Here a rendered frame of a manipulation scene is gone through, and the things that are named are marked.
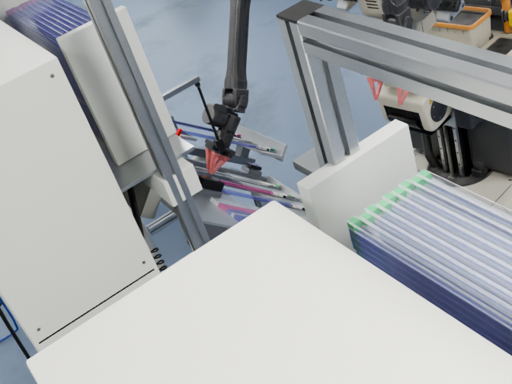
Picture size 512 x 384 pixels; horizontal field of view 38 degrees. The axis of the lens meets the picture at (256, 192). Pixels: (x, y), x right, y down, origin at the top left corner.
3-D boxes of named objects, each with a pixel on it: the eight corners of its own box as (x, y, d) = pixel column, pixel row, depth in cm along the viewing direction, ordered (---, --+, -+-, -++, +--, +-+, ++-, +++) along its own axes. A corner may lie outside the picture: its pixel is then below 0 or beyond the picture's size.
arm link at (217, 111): (249, 96, 243) (232, 95, 249) (224, 87, 235) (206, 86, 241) (241, 132, 242) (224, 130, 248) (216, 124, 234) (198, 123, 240)
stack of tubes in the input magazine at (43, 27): (86, 77, 219) (46, -9, 205) (164, 128, 180) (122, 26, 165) (48, 97, 215) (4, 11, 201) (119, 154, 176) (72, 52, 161)
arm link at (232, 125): (245, 116, 244) (235, 112, 248) (230, 112, 239) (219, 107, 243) (237, 136, 245) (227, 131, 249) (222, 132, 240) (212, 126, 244)
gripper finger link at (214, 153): (206, 174, 243) (216, 146, 241) (195, 167, 248) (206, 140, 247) (222, 178, 247) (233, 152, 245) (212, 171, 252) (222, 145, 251)
